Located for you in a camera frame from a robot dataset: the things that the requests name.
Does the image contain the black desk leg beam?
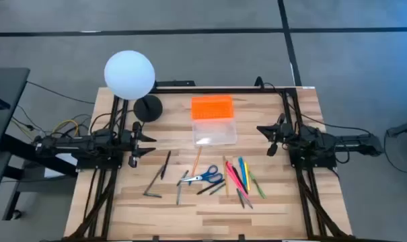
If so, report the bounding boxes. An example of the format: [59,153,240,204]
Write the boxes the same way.
[0,133,79,178]

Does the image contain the pink crayon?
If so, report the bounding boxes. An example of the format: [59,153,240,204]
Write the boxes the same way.
[225,161,246,193]

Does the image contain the grey stand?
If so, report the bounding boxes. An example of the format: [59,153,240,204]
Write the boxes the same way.
[386,117,407,138]

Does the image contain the green crayon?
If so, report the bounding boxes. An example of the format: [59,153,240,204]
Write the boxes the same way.
[209,183,227,196]
[235,188,246,209]

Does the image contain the black power cable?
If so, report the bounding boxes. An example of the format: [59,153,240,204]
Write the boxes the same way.
[255,76,374,137]

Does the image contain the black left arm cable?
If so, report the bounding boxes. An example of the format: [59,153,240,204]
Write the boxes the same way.
[88,109,137,135]

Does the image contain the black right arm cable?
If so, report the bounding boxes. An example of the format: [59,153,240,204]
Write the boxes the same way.
[336,139,351,165]

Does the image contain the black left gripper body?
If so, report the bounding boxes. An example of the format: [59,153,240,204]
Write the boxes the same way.
[122,121,143,168]

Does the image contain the black desk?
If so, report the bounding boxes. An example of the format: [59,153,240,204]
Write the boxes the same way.
[0,67,31,211]

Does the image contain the pink pen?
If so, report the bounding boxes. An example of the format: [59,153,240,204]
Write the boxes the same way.
[225,165,250,200]

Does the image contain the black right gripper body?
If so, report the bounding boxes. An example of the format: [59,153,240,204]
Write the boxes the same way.
[266,113,294,157]

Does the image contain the blue pen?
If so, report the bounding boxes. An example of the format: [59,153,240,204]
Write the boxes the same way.
[237,156,248,189]

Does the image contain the black floor cable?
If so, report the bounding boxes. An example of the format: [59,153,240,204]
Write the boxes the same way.
[26,80,96,105]
[383,129,407,175]

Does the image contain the yellow cable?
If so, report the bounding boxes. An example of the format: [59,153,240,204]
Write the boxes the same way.
[51,119,80,137]

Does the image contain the light green pen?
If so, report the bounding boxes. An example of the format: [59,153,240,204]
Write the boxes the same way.
[248,171,267,200]

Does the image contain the clear box with orange lid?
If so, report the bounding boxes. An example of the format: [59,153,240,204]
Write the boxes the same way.
[190,95,238,147]

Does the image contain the orange pencil blue eraser cap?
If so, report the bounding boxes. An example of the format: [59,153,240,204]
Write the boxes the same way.
[188,146,203,186]

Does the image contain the yellow pen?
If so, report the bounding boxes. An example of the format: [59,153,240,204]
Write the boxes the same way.
[244,161,252,192]

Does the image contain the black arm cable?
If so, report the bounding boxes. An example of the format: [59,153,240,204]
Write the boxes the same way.
[88,109,137,135]
[336,139,351,165]

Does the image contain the white globe lamp black base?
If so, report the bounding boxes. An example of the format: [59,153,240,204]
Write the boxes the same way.
[104,50,163,124]

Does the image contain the yellow pencil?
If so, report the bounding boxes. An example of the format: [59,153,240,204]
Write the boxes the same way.
[222,155,230,198]

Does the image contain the blue-handled scissors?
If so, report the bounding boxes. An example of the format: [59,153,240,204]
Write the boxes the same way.
[180,164,224,184]

